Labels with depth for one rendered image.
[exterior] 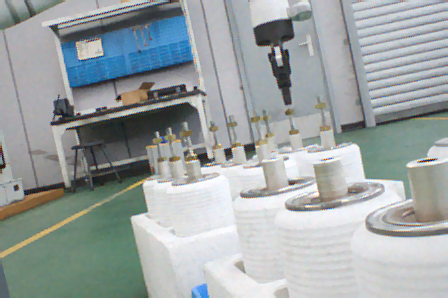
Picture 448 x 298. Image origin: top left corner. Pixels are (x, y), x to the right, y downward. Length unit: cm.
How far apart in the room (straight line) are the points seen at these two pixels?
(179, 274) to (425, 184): 48
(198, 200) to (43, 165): 568
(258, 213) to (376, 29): 556
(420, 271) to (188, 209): 52
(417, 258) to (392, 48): 576
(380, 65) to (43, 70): 393
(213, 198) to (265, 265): 28
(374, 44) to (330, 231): 564
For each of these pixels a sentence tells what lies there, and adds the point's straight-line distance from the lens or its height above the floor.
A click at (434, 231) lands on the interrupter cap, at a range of 25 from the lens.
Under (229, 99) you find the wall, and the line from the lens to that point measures 581.
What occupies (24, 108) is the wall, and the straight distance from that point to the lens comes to 644.
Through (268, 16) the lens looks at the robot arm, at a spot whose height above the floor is 50.
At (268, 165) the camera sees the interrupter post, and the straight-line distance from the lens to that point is 48.
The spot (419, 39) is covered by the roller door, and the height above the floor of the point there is 85.
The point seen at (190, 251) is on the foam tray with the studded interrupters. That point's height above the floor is 16.
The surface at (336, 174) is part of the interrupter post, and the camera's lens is 37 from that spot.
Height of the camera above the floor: 32
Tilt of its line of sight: 3 degrees down
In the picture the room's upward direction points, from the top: 12 degrees counter-clockwise
